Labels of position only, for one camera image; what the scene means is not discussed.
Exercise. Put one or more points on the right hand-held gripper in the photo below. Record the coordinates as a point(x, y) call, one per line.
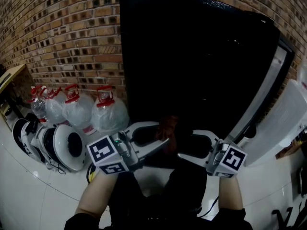
point(230, 162)

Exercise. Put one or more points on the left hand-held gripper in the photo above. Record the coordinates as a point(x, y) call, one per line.
point(108, 154)

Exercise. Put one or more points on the dark red cleaning cloth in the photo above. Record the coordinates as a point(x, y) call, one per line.
point(168, 130)

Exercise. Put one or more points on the black refrigerator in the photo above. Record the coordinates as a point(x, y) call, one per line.
point(192, 56)

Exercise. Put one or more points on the person's right forearm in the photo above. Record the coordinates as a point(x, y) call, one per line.
point(229, 193)

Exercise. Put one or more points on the person's left forearm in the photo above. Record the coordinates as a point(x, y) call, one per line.
point(96, 195)

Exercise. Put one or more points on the person's black clothing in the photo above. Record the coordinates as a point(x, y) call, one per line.
point(156, 207)

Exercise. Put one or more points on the white water dispenser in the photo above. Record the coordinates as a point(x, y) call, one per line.
point(275, 128)

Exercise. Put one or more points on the white round device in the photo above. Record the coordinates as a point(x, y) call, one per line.
point(60, 140)
point(22, 140)

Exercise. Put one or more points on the reddish brown box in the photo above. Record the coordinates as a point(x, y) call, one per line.
point(287, 151)

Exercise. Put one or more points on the black metal cart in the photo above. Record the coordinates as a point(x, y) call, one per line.
point(303, 181)

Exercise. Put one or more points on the clear water jug red cap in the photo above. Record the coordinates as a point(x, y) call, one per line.
point(38, 106)

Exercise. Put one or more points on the inverted dispenser water bottle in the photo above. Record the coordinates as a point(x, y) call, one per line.
point(304, 75)

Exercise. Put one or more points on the wooden table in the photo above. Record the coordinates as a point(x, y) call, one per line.
point(12, 77)

